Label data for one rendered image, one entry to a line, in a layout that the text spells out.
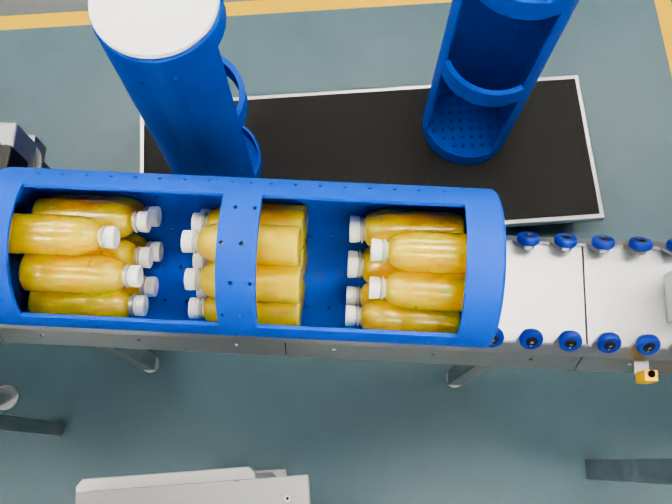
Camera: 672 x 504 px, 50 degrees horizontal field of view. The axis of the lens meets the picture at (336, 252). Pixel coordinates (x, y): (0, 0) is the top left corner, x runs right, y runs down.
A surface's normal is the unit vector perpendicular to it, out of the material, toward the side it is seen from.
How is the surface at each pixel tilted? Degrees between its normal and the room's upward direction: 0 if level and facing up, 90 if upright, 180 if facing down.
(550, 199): 0
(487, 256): 8
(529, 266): 0
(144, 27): 0
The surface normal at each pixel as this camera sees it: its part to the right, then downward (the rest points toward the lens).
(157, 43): 0.00, -0.28
